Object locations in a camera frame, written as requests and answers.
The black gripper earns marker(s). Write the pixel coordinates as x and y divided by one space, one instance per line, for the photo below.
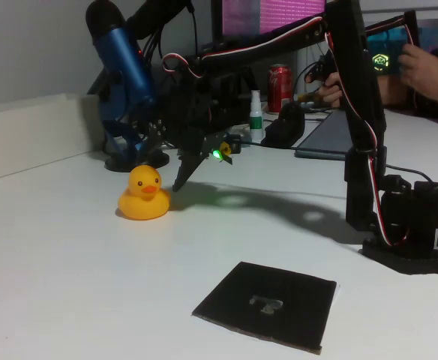
190 147

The yellow rubber duck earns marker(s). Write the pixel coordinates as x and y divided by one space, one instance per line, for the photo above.
144 202

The black leader teleoperation arm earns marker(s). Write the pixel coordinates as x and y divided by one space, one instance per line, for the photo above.
318 67

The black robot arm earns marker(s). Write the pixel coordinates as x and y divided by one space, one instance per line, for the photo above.
357 75

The black square pad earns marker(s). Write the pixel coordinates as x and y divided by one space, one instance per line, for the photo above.
264 285

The person's right hand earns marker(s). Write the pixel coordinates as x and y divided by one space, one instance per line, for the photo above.
333 92

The person's left hand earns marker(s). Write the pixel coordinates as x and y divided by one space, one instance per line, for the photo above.
425 71

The small black cube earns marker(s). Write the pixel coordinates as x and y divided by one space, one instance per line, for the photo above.
236 144

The white green spray bottle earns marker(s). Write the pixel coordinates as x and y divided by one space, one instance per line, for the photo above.
256 120

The blue desktop microphone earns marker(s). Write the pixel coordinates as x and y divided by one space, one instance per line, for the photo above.
125 60

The black tripod stand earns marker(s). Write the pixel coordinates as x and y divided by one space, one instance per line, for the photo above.
249 84

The red soda can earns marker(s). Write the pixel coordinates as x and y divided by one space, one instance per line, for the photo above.
280 88

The white raised shelf board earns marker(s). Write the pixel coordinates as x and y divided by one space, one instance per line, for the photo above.
35 131

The computer monitor pink screen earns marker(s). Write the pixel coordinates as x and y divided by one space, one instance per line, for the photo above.
241 15

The grey flat laptop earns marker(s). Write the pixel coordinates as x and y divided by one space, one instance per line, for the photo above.
324 135

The white lit computer case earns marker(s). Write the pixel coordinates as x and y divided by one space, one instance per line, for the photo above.
387 45

